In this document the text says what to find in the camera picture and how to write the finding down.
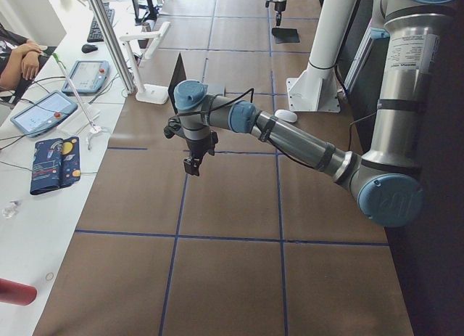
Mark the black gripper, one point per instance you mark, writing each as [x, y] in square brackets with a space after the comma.
[196, 147]
[278, 7]

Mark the black mouse pad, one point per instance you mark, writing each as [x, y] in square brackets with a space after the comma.
[285, 35]

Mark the grey laptop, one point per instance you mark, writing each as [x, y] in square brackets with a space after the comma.
[187, 94]

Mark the white computer mouse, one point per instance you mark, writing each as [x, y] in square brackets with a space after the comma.
[286, 115]

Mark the seated person's forearm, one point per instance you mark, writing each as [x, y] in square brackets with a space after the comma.
[11, 75]

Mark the black desk mouse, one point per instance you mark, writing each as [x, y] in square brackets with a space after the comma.
[88, 48]

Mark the seated person's hand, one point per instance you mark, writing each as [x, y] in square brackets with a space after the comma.
[30, 64]

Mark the far teach pendant tablet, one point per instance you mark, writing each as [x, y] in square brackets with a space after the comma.
[89, 76]

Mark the teach pendant tablet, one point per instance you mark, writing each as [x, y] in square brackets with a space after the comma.
[45, 114]
[89, 76]

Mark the navy space print pouch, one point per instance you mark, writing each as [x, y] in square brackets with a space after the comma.
[56, 164]

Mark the near teach pendant tablet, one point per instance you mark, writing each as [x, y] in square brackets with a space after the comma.
[45, 114]

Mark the clear plastic wrapper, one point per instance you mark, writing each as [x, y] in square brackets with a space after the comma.
[11, 209]

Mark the red cylinder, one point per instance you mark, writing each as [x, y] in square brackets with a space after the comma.
[16, 293]

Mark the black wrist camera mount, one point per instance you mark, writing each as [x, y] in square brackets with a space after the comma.
[173, 128]

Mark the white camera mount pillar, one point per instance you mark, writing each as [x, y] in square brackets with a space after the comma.
[315, 90]

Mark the aluminium frame post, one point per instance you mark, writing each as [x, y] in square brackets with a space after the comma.
[113, 45]

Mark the grabber stick with green handle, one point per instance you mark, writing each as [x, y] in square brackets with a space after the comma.
[94, 129]

